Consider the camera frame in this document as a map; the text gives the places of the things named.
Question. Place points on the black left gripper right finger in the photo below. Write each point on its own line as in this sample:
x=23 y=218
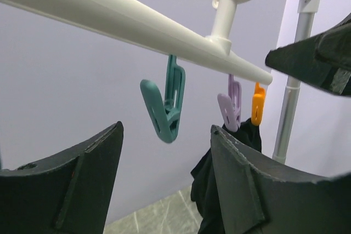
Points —
x=260 y=195

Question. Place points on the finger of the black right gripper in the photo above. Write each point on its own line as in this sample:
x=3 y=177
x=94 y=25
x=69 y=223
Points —
x=328 y=63

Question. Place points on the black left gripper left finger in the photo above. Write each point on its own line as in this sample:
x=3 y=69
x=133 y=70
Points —
x=68 y=192

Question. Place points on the black underwear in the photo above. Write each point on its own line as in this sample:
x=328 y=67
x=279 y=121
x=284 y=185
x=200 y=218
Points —
x=204 y=188

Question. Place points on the white plastic clip hanger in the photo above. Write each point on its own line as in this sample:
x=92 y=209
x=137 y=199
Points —
x=133 y=22

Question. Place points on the orange plastic clip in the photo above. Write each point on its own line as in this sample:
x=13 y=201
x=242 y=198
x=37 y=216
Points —
x=258 y=101

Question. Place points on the purple plastic clip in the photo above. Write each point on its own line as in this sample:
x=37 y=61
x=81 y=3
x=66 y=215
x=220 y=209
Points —
x=230 y=105

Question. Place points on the teal plastic clip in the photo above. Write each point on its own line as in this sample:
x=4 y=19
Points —
x=165 y=111

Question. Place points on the silver white clothes rack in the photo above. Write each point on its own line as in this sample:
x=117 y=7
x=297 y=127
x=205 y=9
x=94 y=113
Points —
x=283 y=59

